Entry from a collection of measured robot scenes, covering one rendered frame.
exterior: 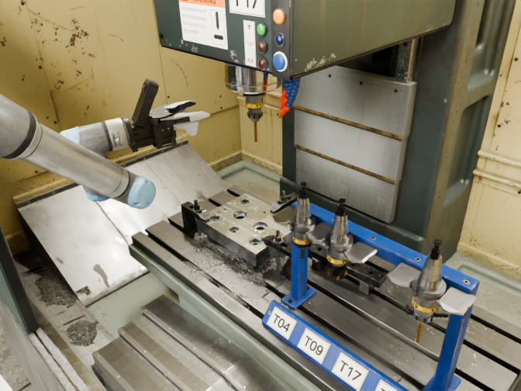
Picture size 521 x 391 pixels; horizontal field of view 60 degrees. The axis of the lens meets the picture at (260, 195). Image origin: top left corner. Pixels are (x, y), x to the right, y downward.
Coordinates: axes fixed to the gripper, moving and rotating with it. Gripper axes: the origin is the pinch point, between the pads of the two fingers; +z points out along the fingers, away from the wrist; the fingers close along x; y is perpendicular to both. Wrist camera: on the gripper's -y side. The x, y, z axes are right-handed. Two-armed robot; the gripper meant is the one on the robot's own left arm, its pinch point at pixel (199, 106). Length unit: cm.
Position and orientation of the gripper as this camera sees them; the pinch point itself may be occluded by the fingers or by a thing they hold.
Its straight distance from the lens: 123.4
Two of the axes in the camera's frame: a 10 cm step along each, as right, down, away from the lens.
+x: 4.5, 4.4, -7.7
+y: 0.6, 8.5, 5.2
